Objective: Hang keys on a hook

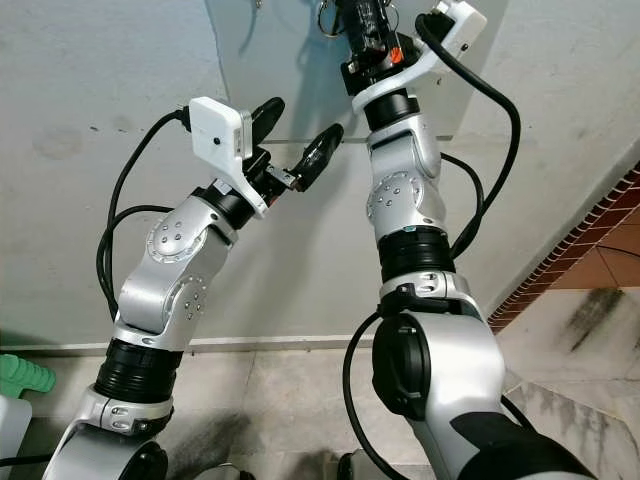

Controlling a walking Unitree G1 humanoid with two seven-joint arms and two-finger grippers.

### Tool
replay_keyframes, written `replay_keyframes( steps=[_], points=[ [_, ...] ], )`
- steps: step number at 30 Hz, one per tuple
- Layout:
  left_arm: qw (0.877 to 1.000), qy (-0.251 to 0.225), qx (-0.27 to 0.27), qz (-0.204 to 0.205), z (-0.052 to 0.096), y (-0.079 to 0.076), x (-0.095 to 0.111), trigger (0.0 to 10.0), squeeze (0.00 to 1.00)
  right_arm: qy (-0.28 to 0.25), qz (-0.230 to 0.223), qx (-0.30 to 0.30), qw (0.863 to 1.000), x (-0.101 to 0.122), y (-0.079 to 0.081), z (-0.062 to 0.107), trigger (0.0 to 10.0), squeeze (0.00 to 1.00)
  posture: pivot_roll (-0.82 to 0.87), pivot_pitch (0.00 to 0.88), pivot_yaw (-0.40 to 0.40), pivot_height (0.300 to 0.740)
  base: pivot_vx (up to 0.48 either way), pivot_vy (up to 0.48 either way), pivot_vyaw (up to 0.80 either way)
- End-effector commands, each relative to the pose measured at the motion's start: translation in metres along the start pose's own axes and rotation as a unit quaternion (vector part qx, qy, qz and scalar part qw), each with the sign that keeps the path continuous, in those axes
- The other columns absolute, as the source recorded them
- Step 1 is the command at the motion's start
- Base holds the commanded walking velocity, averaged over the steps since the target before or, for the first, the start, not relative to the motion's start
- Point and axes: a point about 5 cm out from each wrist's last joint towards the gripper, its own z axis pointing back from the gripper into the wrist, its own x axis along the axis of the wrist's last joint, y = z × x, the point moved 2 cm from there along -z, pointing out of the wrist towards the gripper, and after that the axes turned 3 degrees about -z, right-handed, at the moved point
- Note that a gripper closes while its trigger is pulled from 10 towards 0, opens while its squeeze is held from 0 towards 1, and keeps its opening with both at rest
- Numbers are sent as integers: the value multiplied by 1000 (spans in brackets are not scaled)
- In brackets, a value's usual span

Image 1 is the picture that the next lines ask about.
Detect grey robot left foot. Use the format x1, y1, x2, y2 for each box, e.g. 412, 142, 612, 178
218, 462, 266, 480

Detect grey robot foot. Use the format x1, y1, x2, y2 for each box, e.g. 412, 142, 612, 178
335, 450, 376, 480
218, 462, 266, 480

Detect grey robot right foot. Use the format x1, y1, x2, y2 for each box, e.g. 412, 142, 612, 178
335, 450, 376, 480

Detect green plastic stool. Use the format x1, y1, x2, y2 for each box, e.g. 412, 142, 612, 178
0, 352, 57, 399

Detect white plastic folding table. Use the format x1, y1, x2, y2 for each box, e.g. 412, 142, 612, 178
0, 398, 34, 480

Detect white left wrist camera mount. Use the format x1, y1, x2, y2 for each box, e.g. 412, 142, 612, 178
188, 96, 269, 217

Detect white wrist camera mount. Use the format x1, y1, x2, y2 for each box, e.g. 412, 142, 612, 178
188, 96, 269, 217
350, 0, 488, 111

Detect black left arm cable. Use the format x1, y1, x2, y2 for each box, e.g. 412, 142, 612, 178
95, 105, 196, 331

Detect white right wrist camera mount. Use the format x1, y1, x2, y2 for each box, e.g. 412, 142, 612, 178
350, 0, 488, 111

